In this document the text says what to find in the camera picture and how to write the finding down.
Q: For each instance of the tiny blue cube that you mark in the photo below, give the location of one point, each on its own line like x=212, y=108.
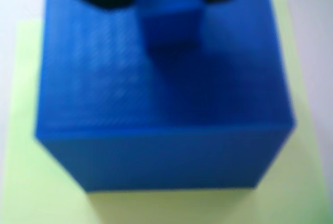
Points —
x=169, y=23

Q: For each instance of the large blue cube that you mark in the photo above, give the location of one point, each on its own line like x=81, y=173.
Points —
x=156, y=143

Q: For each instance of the green paper square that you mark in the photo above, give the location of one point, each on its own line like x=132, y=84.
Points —
x=31, y=182

